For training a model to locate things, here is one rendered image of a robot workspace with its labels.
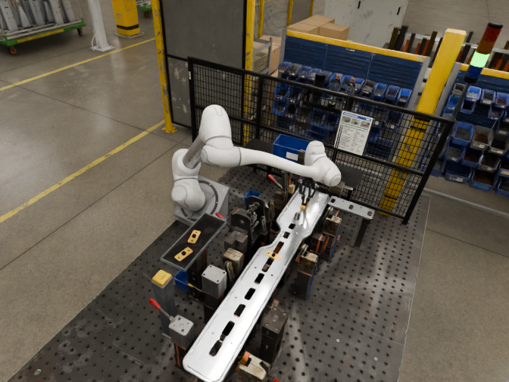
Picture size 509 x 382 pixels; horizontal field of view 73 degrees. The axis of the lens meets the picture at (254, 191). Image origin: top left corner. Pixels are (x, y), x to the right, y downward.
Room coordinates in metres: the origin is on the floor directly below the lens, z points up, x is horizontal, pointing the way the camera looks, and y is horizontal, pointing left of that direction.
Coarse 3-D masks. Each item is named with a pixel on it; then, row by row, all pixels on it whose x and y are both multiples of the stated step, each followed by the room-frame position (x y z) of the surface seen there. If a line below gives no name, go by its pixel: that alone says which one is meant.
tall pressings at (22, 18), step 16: (0, 0) 7.12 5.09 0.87; (16, 0) 7.46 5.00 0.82; (32, 0) 7.71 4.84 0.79; (48, 0) 7.88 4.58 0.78; (64, 0) 8.16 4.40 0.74; (0, 16) 7.24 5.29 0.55; (16, 16) 7.52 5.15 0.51; (32, 16) 7.83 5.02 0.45; (48, 16) 7.96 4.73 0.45; (64, 16) 8.30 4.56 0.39
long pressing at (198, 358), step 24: (312, 192) 1.81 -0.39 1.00; (288, 216) 1.56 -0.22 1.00; (312, 216) 1.57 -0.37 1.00; (288, 240) 1.35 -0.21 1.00; (264, 264) 1.17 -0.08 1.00; (288, 264) 1.19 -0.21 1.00; (240, 288) 1.01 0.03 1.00; (264, 288) 1.02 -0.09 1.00; (216, 312) 0.87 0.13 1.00; (216, 336) 0.76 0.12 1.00; (240, 336) 0.77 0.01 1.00; (192, 360) 0.65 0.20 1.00; (216, 360) 0.66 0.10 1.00
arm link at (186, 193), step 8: (176, 184) 1.68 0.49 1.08; (184, 184) 1.67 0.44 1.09; (192, 184) 1.71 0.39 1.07; (176, 192) 1.63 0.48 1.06; (184, 192) 1.62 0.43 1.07; (192, 192) 1.65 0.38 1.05; (200, 192) 1.73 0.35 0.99; (176, 200) 1.60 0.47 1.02; (184, 200) 1.60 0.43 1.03; (192, 200) 1.63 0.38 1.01; (200, 200) 1.68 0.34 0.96; (184, 208) 1.63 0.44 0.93; (192, 208) 1.65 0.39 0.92
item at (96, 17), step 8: (88, 0) 7.45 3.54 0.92; (96, 0) 7.49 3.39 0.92; (96, 8) 7.45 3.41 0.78; (96, 16) 7.42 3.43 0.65; (96, 24) 7.41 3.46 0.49; (96, 32) 7.43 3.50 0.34; (104, 32) 7.52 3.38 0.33; (96, 40) 7.46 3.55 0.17; (104, 40) 7.48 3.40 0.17; (96, 48) 7.36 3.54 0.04; (104, 48) 7.44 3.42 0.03; (112, 48) 7.52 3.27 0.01
